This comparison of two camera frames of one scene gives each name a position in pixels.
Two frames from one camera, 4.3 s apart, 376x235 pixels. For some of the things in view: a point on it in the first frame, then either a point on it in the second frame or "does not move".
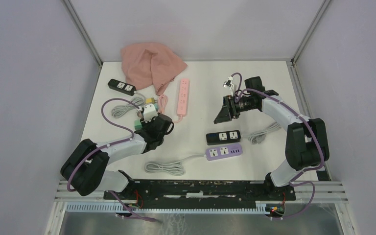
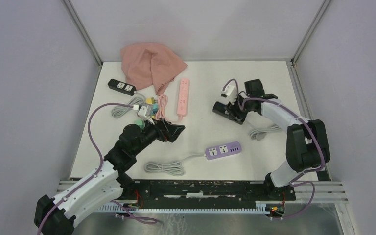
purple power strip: (223, 152) does not move
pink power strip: (183, 100) does not move
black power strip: (122, 87) does not move
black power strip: (224, 137) to (220, 108)
